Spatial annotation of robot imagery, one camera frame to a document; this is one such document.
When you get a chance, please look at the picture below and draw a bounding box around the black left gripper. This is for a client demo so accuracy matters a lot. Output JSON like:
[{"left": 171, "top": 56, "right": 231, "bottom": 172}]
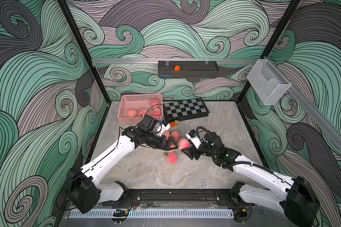
[{"left": 144, "top": 133, "right": 177, "bottom": 152}]

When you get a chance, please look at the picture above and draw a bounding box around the peach with leaf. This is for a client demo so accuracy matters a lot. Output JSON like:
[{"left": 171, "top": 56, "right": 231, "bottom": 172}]
[
  {"left": 151, "top": 108, "right": 162, "bottom": 116},
  {"left": 170, "top": 130, "right": 182, "bottom": 143}
]

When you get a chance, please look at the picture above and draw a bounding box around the peach cracked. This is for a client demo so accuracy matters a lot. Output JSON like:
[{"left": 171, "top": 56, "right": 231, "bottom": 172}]
[{"left": 163, "top": 151, "right": 178, "bottom": 165}]

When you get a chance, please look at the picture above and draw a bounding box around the peach with leaf back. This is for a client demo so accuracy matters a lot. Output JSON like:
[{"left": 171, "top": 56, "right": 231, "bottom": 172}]
[{"left": 151, "top": 108, "right": 162, "bottom": 116}]

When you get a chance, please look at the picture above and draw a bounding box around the peach pale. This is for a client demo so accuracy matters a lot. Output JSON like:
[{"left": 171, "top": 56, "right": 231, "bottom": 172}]
[{"left": 163, "top": 130, "right": 171, "bottom": 140}]

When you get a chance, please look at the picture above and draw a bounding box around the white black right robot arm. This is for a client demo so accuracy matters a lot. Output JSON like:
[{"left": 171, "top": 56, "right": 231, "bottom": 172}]
[{"left": 178, "top": 130, "right": 320, "bottom": 227}]

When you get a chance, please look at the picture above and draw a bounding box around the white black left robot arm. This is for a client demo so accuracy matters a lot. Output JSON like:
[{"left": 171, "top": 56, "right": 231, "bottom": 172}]
[{"left": 63, "top": 115, "right": 178, "bottom": 213}]

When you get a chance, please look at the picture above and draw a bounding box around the pink perforated plastic basket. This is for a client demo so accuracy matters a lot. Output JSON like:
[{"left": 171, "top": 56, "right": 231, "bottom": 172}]
[{"left": 117, "top": 94, "right": 164, "bottom": 124}]

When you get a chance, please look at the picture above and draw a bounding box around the black folding chess board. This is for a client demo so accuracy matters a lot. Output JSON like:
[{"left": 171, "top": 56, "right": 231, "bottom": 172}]
[{"left": 164, "top": 98, "right": 209, "bottom": 122}]

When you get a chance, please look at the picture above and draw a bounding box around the orange cube on shelf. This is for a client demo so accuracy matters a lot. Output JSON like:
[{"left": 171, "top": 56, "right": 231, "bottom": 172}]
[{"left": 174, "top": 65, "right": 181, "bottom": 71}]

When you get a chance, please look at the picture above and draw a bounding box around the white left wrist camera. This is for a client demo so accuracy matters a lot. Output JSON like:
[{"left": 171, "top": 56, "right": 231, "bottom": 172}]
[{"left": 156, "top": 120, "right": 171, "bottom": 137}]

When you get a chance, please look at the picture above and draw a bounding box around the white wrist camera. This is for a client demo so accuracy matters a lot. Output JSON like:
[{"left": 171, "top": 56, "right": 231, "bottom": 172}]
[
  {"left": 186, "top": 130, "right": 203, "bottom": 149},
  {"left": 156, "top": 120, "right": 171, "bottom": 137}
]

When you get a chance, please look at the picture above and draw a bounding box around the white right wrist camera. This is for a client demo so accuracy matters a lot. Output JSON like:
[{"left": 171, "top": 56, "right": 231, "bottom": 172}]
[{"left": 186, "top": 130, "right": 203, "bottom": 149}]

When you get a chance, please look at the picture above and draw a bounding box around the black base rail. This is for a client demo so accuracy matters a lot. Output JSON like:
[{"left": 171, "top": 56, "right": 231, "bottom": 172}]
[{"left": 65, "top": 188, "right": 255, "bottom": 208}]

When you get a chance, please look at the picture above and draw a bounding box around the black wall shelf tray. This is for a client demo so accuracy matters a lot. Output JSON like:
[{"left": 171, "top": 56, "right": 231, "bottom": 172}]
[{"left": 158, "top": 61, "right": 219, "bottom": 82}]

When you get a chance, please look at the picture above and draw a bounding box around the aluminium wall rail back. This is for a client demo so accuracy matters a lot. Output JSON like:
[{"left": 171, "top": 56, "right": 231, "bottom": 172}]
[{"left": 92, "top": 58, "right": 257, "bottom": 65}]

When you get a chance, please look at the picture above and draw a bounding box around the aluminium wall rail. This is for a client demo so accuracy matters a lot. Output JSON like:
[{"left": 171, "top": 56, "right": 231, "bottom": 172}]
[
  {"left": 262, "top": 57, "right": 341, "bottom": 152},
  {"left": 92, "top": 58, "right": 257, "bottom": 65}
]

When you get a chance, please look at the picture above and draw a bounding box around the white vented cable duct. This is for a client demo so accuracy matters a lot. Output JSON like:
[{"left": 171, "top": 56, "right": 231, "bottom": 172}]
[{"left": 69, "top": 208, "right": 234, "bottom": 219}]

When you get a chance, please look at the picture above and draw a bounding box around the clear acrylic wall holder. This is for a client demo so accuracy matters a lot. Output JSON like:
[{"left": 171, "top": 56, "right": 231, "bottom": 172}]
[{"left": 247, "top": 59, "right": 291, "bottom": 106}]

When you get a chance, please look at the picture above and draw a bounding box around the black frame post right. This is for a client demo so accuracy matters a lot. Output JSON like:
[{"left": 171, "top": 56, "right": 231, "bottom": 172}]
[{"left": 236, "top": 0, "right": 301, "bottom": 106}]

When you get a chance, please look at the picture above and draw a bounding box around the black frame post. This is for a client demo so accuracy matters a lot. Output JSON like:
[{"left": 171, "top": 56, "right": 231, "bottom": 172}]
[
  {"left": 236, "top": 0, "right": 301, "bottom": 106},
  {"left": 57, "top": 0, "right": 111, "bottom": 107}
]

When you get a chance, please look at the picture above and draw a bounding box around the aluminium wall rail right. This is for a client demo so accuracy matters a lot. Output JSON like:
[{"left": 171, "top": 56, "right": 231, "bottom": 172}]
[{"left": 262, "top": 57, "right": 341, "bottom": 152}]

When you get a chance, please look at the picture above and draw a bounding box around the black frame post left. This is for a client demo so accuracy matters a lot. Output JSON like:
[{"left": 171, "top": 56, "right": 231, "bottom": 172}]
[{"left": 57, "top": 0, "right": 111, "bottom": 107}]

